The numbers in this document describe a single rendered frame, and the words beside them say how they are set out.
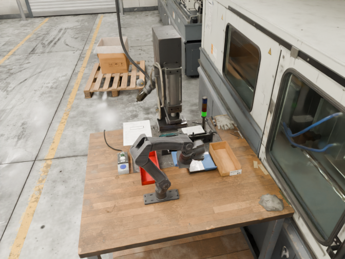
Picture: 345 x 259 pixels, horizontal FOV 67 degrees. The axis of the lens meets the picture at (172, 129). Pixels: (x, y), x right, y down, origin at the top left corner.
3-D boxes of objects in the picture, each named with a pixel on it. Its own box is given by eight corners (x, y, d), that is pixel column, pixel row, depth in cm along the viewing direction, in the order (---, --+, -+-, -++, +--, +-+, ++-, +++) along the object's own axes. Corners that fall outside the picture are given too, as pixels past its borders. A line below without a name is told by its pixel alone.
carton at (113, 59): (103, 61, 529) (98, 36, 500) (133, 60, 531) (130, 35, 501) (97, 75, 475) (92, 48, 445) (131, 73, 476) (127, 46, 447)
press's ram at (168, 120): (159, 135, 167) (156, 94, 149) (154, 114, 188) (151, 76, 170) (187, 132, 169) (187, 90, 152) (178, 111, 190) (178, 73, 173)
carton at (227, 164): (221, 178, 161) (222, 168, 156) (208, 151, 181) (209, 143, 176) (241, 174, 163) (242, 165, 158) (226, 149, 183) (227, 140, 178)
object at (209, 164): (206, 171, 161) (206, 168, 160) (198, 155, 174) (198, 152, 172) (216, 169, 163) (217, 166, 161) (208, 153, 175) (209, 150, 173)
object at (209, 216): (109, 326, 175) (76, 254, 123) (109, 207, 254) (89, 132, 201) (265, 289, 191) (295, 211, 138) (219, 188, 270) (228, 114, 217)
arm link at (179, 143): (188, 132, 137) (132, 133, 123) (196, 142, 130) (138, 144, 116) (182, 151, 143) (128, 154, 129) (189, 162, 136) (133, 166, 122)
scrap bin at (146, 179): (141, 185, 156) (140, 178, 153) (138, 158, 176) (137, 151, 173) (161, 182, 158) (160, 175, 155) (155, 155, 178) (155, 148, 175)
